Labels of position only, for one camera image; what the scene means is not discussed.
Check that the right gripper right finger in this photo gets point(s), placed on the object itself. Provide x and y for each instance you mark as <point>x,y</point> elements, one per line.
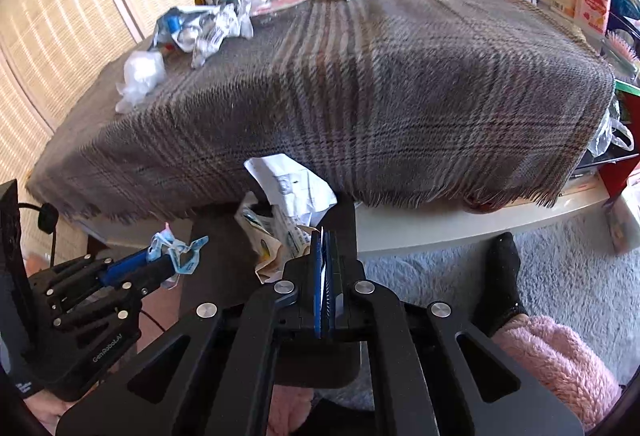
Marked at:
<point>338,287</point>

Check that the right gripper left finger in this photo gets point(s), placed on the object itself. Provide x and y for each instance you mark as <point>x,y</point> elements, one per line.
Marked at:
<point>303,291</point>

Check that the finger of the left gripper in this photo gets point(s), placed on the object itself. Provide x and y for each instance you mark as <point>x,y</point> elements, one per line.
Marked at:
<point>147,279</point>
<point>117,272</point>

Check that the light blue wrapper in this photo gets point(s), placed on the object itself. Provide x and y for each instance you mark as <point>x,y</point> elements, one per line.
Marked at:
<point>184,257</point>

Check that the black trash bin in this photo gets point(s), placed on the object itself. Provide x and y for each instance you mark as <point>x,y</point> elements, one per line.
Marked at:
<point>225,276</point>

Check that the crumpled white receipt paper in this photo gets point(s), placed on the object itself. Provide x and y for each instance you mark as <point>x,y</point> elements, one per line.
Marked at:
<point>299,193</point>

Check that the black sock foot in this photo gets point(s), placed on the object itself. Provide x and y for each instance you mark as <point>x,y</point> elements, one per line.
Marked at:
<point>499,300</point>

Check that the white crumpled tissue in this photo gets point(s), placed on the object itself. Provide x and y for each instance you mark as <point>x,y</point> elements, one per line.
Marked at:
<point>143,71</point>

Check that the grey plaid blanket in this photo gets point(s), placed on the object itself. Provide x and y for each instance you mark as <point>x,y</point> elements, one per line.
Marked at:
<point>395,102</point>

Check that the crumpled blue white wrapper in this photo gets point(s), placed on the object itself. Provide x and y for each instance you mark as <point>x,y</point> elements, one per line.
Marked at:
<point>200,30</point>

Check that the woven folding screen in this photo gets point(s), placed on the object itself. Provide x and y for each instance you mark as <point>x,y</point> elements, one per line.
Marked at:
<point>51,52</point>

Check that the white pink lotion bottle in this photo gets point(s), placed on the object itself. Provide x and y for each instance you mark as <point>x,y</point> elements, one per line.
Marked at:
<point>592,16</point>

